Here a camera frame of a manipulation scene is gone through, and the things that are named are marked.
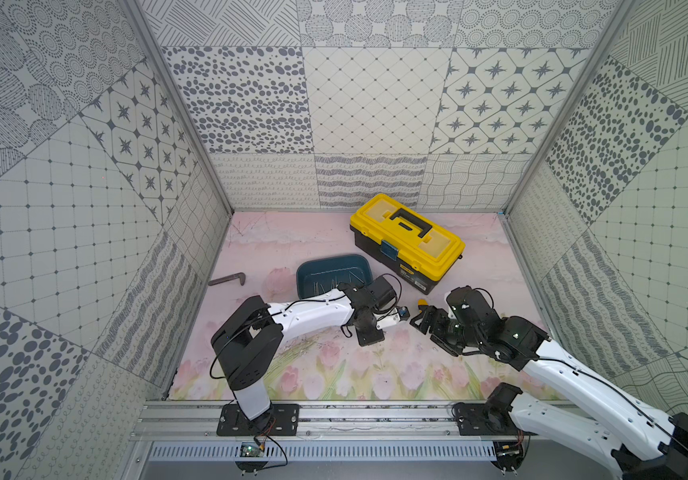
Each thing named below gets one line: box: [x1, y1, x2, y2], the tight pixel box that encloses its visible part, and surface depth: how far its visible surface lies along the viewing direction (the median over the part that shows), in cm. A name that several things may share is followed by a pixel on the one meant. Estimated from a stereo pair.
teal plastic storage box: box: [296, 254, 373, 299], surface depth 103 cm
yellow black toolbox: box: [350, 193, 466, 295], surface depth 94 cm
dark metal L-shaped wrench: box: [208, 272, 246, 286], surface depth 103 cm
